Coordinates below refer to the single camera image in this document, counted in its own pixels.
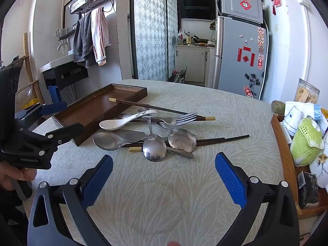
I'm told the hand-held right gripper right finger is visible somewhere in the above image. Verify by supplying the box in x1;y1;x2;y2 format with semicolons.
215;152;300;246

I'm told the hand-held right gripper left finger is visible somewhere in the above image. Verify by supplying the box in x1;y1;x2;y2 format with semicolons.
27;154;114;246

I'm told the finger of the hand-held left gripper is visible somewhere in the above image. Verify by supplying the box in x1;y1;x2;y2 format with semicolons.
15;123;84;152
15;101;67;132

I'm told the dark wooden tray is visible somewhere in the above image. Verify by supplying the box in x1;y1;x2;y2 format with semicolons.
52;83;148;147

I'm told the large metal spoon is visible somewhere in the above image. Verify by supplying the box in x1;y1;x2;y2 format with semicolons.
93;132;194;159

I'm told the white ceramic spoon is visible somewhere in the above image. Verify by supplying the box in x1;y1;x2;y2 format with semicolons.
99;109;157;131

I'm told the metal table knife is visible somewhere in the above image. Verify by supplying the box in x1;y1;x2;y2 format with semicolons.
116;130;147;143

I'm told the metal spoon textured handle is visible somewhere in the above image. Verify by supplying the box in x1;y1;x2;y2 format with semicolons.
156;122;197;152

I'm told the round metal spoon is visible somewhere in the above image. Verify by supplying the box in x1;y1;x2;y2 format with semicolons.
143;117;167;162

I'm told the metal fork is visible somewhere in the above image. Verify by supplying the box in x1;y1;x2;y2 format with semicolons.
143;112;198;129

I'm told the person's left hand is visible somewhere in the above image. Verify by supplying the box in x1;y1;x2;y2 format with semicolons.
0;160;37;191

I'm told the blue cloth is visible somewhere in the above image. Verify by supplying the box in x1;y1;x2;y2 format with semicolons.
48;85;63;104

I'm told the black sink cabinet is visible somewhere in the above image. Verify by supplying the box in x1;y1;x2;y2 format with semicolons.
43;61;89;90

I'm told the white sink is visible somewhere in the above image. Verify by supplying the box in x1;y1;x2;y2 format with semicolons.
39;50;77;73

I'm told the wooden cat tree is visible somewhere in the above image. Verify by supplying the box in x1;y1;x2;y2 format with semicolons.
15;32;45;110

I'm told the light wooden tray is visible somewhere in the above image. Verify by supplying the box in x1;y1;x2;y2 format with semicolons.
271;113;328;219

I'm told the grey towel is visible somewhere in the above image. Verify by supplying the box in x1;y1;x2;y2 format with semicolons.
73;11;96;68

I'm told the dark packet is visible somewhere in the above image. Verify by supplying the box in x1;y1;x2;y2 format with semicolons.
297;171;319;209

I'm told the green cabbage-shaped teapot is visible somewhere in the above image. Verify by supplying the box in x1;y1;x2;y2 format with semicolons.
290;118;325;166

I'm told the green stone ornament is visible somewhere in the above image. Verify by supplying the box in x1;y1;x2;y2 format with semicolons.
272;100;285;114

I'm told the white blue-print cup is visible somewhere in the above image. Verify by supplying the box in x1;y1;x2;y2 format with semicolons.
282;106;306;137

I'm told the white bird-print pot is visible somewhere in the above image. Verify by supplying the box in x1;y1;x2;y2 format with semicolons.
309;136;328;182

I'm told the blue white packet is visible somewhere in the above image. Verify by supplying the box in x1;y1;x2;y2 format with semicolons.
306;103;328;123

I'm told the clear plastic snack jar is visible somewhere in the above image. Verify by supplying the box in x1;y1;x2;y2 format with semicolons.
294;78;321;103

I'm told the bag of vegetables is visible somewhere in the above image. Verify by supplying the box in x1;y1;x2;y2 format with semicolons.
169;67;187;84

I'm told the white kitchen cabinet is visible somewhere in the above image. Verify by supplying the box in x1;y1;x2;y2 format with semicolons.
175;45;216;88

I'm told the patterned sliding door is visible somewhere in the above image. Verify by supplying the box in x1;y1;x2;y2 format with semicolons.
129;0;178;82

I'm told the silver refrigerator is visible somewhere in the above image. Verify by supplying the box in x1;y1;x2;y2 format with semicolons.
212;0;269;100

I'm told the black range hood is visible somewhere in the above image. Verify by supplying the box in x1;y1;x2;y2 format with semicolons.
177;0;216;20

